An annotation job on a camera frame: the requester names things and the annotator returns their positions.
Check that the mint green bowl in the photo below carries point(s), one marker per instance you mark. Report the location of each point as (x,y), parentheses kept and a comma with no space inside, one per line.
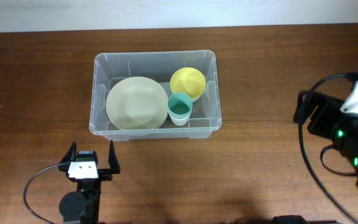
(197,98)

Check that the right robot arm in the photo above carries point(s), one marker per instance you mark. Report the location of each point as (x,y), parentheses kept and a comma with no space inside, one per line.
(347,147)

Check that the cream cup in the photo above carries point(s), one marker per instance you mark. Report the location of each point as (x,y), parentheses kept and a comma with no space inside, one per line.
(179,122)

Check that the mint green cup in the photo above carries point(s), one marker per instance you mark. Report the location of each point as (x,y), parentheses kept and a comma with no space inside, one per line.
(180,104)

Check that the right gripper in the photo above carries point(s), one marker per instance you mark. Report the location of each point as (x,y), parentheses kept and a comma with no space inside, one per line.
(327,108)

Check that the translucent grey cup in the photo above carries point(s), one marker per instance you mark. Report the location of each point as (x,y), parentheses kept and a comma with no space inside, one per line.
(179,116)

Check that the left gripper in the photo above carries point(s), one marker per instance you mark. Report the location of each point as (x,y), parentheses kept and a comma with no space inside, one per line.
(106,173)

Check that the beige bowl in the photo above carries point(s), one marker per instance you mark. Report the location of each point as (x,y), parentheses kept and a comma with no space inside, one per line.
(137,103)

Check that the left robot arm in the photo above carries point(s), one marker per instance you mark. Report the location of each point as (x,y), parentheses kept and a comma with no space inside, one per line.
(82,205)

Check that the yellow bowl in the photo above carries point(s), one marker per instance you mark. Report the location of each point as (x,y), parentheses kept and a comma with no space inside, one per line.
(188,80)

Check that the clear plastic storage bin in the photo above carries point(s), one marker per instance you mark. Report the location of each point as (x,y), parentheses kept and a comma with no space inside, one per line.
(110,68)

